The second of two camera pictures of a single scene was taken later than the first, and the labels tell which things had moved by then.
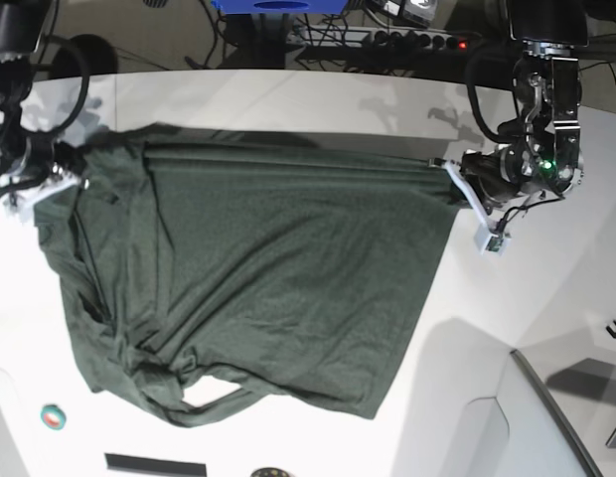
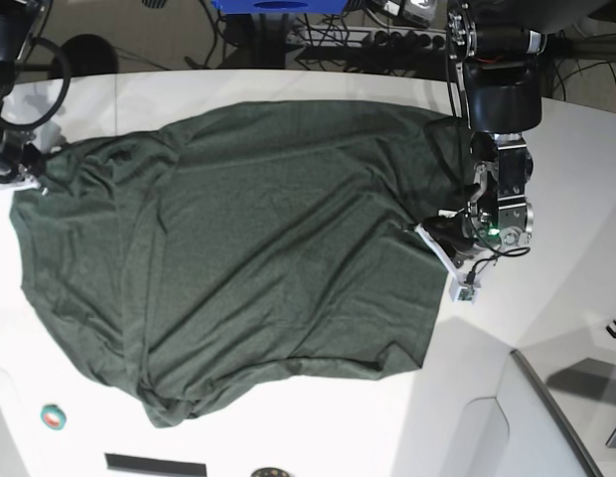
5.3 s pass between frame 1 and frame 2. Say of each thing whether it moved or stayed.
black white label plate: stayed
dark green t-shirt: moved
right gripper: moved
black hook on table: stayed
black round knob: stayed
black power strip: stayed
